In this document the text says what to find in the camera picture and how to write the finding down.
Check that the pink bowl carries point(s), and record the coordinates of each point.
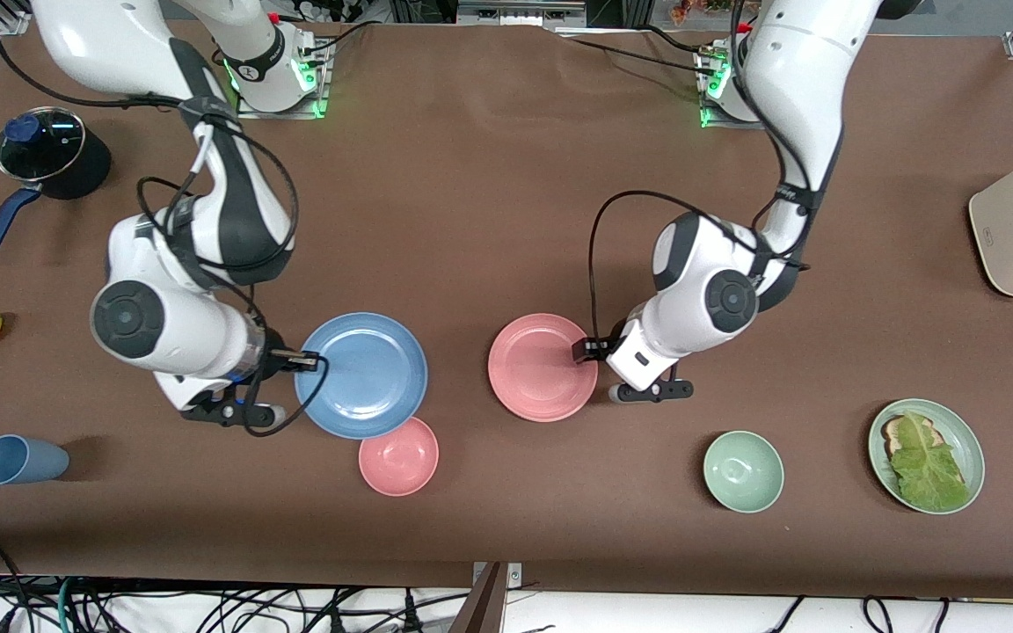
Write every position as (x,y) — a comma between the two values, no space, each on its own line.
(401,466)

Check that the aluminium frame beam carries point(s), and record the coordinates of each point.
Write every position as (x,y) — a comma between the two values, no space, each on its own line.
(520,10)

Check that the glass lid blue knob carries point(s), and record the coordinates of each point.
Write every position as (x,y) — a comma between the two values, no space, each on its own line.
(49,149)

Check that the green lettuce leaf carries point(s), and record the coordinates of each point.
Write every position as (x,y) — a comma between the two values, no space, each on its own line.
(929,475)

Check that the mint green plate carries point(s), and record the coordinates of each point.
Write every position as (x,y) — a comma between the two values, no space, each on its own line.
(968,444)

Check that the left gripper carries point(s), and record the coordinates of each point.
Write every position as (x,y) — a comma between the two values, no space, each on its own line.
(597,348)

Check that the blue cup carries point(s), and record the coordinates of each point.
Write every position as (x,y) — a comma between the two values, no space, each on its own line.
(18,460)

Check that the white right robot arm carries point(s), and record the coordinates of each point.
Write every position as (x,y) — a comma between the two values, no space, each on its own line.
(190,338)

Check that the orange red background item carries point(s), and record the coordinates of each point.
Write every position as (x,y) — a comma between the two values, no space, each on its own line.
(700,9)

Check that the dark slanted bar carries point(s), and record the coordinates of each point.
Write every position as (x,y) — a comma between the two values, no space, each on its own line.
(482,607)

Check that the mint green bowl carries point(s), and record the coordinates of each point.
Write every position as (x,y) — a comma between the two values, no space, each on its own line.
(742,472)

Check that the toasted bread slice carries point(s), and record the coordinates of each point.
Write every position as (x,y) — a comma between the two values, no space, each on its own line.
(893,431)

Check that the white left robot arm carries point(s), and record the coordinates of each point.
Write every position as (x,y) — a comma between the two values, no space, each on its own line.
(797,79)

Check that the pink plate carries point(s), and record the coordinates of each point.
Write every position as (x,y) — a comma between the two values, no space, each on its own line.
(537,369)

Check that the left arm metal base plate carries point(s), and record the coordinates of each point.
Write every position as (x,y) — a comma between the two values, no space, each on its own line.
(716,119)

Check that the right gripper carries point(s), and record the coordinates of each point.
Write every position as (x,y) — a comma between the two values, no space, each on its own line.
(275,354)

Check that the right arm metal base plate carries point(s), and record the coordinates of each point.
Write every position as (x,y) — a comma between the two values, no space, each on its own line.
(282,113)

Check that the silver metal bracket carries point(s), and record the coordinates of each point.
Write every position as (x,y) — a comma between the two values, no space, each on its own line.
(515,573)

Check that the blue plate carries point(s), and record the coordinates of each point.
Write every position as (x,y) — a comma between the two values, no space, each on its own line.
(366,378)

